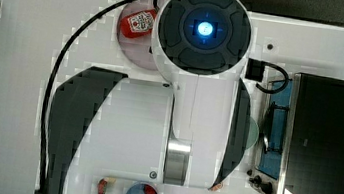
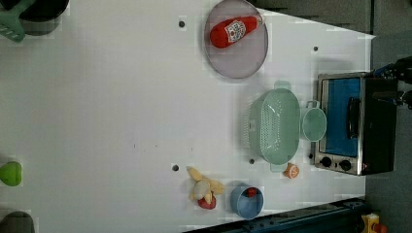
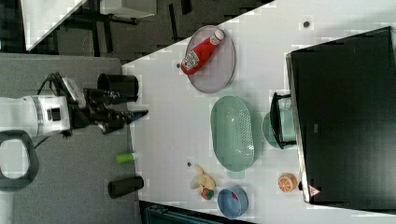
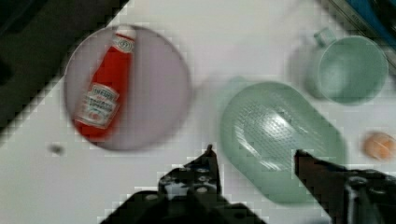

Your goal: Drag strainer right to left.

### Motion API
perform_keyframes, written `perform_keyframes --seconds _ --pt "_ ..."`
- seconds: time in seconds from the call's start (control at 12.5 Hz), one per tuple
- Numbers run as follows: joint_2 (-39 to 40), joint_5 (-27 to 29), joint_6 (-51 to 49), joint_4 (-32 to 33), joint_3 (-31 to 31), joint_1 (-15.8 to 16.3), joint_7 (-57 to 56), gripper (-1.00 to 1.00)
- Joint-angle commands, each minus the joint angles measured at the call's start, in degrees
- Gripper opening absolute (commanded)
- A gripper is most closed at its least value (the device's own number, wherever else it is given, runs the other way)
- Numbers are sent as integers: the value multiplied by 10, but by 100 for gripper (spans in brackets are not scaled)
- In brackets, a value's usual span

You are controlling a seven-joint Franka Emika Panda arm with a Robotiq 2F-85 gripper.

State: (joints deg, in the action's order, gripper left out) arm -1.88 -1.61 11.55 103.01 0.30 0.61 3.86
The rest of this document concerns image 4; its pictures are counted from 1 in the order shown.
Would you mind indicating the orange slice toy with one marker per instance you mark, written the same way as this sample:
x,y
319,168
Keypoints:
x,y
379,146

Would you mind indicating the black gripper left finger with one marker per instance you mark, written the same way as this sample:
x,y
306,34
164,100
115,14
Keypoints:
x,y
202,172

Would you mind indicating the green plastic strainer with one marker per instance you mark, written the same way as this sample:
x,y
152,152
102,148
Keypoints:
x,y
262,125

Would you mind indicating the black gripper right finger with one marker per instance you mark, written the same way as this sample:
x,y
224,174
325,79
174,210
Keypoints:
x,y
348,196

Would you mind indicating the red ketchup bottle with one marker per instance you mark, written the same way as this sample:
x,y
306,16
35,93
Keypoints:
x,y
99,107

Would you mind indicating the green plastic cup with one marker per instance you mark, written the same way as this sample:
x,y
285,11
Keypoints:
x,y
349,71

